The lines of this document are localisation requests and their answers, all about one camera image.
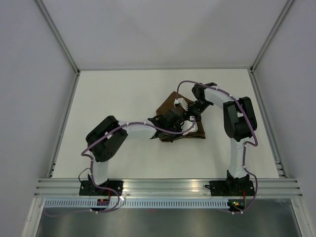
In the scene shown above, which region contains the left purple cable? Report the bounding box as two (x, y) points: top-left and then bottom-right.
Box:
(44, 116), (198, 218)

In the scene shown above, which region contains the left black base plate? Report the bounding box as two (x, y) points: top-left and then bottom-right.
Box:
(79, 180), (123, 196)

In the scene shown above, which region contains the left aluminium frame post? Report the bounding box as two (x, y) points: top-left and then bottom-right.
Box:
(34, 0), (80, 75)

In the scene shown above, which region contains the brown cloth napkin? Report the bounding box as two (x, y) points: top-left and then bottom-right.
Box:
(156, 91), (206, 139)

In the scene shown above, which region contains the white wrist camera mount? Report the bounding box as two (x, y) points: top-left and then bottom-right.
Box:
(174, 98), (188, 111)
(181, 116), (198, 136)

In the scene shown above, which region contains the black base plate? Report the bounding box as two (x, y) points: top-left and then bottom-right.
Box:
(79, 180), (123, 196)
(204, 181), (255, 197)

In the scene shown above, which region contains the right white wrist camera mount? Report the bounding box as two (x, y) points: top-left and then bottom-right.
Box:
(174, 98), (188, 111)

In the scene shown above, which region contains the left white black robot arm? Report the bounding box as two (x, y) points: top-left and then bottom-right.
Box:
(81, 108), (183, 196)

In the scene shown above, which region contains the right aluminium frame post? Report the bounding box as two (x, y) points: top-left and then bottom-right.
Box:
(249, 0), (296, 74)

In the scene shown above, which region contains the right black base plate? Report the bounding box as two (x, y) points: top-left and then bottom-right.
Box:
(204, 181), (255, 197)

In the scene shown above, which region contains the aluminium mounting rail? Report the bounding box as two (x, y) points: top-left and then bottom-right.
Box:
(34, 178), (303, 198)

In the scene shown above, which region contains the white slotted cable duct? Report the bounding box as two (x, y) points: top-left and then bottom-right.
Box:
(44, 198), (229, 209)

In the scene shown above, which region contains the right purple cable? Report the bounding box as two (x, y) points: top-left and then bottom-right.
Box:
(176, 80), (260, 215)

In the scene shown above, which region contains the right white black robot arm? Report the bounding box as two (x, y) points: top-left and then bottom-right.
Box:
(189, 83), (258, 197)

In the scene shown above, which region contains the aluminium frame post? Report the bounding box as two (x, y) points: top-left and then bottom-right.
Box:
(249, 0), (296, 74)
(34, 0), (80, 75)

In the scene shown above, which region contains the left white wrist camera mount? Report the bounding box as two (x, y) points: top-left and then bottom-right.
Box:
(181, 116), (198, 136)

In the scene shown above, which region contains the purple cable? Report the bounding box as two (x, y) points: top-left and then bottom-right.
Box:
(44, 116), (198, 218)
(176, 80), (260, 215)

